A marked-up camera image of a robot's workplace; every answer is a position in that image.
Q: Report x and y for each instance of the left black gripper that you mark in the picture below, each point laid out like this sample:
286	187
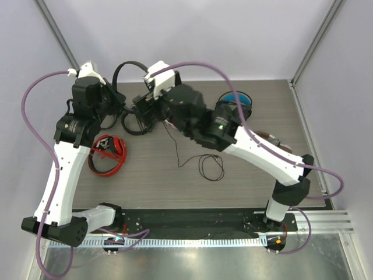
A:
119	98

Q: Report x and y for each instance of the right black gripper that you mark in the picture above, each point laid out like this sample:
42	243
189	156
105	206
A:
143	107

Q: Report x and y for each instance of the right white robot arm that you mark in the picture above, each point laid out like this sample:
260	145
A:
218	129

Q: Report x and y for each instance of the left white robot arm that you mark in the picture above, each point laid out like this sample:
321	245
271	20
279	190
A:
54	218

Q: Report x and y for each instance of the black headphones far left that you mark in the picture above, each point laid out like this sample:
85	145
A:
109	122

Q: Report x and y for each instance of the black blue over-ear headphones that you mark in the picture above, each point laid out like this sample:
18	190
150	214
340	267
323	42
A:
228	102

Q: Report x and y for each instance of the red headphones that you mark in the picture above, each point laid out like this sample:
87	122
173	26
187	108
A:
108	146

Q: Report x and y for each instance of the brown leather headphones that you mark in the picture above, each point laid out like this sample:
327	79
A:
275	141

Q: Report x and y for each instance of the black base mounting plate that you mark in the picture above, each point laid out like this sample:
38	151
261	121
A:
203	224

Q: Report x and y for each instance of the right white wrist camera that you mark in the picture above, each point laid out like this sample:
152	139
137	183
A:
161	82

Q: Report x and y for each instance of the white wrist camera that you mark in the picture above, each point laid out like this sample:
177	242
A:
161	82
88	69

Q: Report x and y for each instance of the black headphones with wrapped cable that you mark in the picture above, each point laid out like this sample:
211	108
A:
142	127

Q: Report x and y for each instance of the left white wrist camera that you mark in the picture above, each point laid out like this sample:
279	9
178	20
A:
88	69

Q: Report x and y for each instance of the slotted cable duct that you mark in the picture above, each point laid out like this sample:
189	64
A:
103	242

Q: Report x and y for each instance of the aluminium rail front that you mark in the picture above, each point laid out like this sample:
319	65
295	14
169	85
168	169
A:
329	222

